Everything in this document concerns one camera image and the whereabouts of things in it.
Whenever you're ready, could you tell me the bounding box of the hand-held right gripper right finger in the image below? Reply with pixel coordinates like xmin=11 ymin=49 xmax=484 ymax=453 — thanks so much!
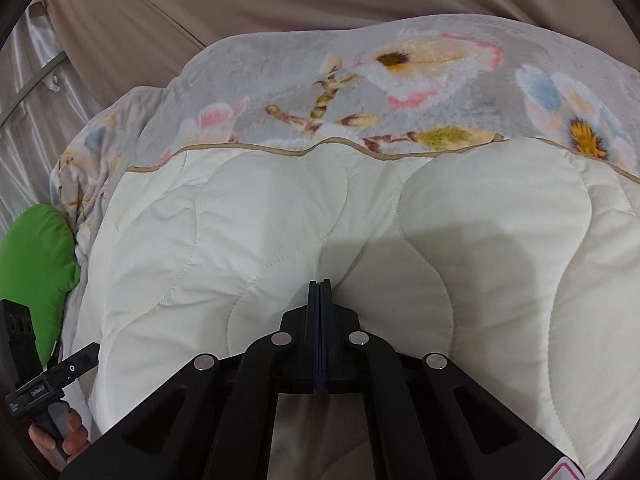
xmin=318 ymin=279 xmax=573 ymax=480

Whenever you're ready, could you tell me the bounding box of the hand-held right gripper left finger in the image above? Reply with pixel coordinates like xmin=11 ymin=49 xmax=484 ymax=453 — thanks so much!
xmin=59 ymin=280 xmax=321 ymax=480

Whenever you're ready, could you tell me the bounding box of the cream quilted jacket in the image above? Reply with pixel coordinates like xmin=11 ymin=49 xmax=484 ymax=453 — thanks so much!
xmin=75 ymin=137 xmax=640 ymax=480

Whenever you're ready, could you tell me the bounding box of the person's left hand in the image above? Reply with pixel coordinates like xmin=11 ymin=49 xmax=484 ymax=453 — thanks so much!
xmin=29 ymin=408 xmax=93 ymax=472

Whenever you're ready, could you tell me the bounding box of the green cushion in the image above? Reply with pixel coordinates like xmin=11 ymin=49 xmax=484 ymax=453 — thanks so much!
xmin=0 ymin=204 xmax=82 ymax=371

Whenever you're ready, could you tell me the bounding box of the silver satin curtain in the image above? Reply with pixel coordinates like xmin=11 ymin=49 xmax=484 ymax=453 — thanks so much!
xmin=0 ymin=0 xmax=96 ymax=246

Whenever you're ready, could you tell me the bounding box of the grey floral blanket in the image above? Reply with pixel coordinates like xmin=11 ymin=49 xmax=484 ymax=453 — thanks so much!
xmin=50 ymin=30 xmax=640 ymax=261

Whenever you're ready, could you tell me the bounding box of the beige fabric backdrop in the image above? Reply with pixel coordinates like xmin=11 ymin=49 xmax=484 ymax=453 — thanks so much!
xmin=40 ymin=0 xmax=640 ymax=126

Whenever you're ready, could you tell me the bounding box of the grey metal rail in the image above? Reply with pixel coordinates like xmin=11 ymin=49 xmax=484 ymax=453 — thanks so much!
xmin=0 ymin=51 xmax=67 ymax=128

